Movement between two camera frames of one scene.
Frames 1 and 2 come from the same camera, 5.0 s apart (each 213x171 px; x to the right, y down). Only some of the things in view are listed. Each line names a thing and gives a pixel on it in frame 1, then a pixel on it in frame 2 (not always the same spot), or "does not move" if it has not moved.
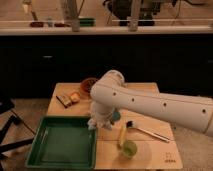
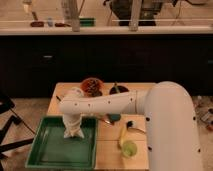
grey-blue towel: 95,125 → 72,129
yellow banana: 123,130 does not move
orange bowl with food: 85,86 does not move
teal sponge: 116,116 does not move
